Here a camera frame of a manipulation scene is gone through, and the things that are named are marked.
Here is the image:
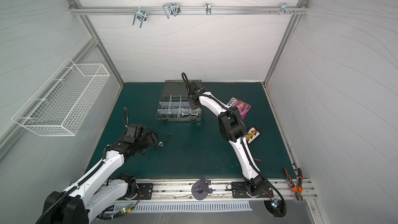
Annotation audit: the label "grey plastic organizer box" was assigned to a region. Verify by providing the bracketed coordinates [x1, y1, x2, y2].
[156, 80, 202, 122]

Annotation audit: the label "orange handled pliers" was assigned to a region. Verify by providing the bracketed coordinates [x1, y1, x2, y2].
[284, 167, 303, 201]

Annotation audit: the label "white slotted cable duct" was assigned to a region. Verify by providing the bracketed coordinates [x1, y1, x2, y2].
[130, 201, 252, 213]

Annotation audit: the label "aluminium crossbar rail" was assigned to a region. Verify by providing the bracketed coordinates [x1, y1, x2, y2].
[69, 5, 309, 16]

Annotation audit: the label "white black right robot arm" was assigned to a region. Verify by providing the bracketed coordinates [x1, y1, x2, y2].
[185, 82, 267, 197]

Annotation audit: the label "white wire basket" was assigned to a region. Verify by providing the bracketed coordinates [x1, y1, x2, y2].
[11, 58, 110, 136]

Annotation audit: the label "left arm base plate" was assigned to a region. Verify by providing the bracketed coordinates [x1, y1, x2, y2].
[134, 183, 154, 201]

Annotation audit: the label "metal bracket with screws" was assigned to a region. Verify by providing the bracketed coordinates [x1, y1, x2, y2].
[269, 3, 297, 15]

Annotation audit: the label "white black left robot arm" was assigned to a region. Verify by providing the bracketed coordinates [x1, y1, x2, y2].
[37, 124, 158, 224]

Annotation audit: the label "metal u-bolt clamp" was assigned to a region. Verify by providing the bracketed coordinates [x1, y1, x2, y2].
[132, 9, 147, 28]
[163, 2, 181, 19]

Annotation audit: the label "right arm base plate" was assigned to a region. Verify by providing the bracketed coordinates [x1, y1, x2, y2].
[226, 181, 275, 199]

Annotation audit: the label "black round cap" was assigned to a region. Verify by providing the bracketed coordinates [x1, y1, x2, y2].
[191, 178, 213, 201]

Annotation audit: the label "metal bracket clip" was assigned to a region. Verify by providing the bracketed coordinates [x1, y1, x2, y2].
[205, 3, 211, 16]

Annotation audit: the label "purple Fox's candy bag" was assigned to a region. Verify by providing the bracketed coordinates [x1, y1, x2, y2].
[227, 97, 251, 119]

